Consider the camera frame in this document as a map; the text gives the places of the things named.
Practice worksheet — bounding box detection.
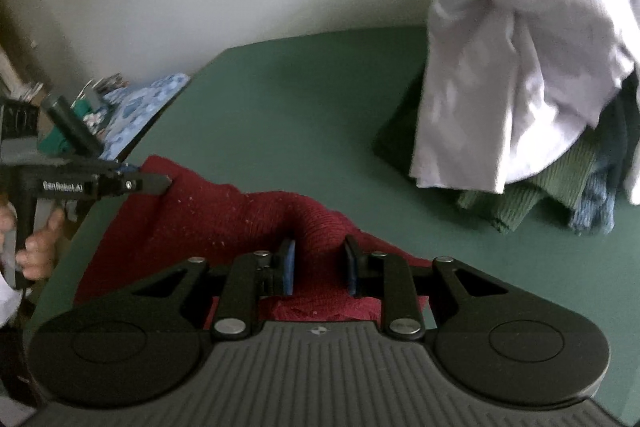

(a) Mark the dark red knitted sweater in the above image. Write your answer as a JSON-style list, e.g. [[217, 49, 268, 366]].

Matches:
[[74, 156, 401, 322]]

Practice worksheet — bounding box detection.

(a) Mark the person's left hand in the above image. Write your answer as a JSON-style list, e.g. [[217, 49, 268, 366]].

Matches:
[[15, 208, 65, 282]]

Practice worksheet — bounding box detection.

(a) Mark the blue patterned cloth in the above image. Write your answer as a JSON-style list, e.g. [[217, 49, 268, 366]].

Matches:
[[74, 72, 191, 160]]

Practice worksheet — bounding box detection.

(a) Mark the green knitted garment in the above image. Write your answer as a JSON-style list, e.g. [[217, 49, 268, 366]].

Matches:
[[455, 91, 637, 235]]

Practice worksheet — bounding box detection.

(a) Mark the blue knitted garment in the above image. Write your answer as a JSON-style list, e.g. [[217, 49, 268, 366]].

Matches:
[[568, 100, 628, 234]]

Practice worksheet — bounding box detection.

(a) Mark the white crumpled garment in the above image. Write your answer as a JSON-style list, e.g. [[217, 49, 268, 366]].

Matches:
[[409, 0, 639, 194]]

